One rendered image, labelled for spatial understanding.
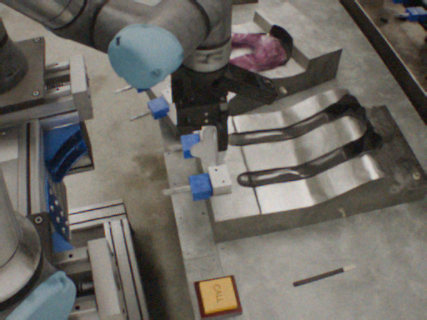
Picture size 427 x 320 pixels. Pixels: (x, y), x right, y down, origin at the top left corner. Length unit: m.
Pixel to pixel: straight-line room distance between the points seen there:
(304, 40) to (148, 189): 1.06
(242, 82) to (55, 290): 0.42
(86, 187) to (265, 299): 1.33
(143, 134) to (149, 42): 1.72
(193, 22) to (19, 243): 0.31
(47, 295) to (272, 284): 0.56
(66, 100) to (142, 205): 1.04
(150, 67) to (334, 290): 0.60
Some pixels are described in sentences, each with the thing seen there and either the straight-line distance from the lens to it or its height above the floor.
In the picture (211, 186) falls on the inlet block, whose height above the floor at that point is 0.90.
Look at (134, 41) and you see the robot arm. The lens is 0.48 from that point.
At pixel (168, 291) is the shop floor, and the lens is 1.75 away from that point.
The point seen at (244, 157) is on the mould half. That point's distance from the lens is 0.95.
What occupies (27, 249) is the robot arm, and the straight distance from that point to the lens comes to 0.42.
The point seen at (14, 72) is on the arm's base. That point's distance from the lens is 0.97.
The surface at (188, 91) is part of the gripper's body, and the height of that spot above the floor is 1.16.
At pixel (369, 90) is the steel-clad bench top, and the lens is 1.30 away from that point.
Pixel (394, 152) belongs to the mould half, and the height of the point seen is 0.86.
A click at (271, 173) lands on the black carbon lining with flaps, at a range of 0.93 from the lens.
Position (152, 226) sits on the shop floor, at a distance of 1.89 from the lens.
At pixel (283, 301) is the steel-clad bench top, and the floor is 0.80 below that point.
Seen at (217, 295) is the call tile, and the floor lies 0.84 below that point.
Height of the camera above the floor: 1.62
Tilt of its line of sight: 51 degrees down
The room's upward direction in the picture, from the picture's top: straight up
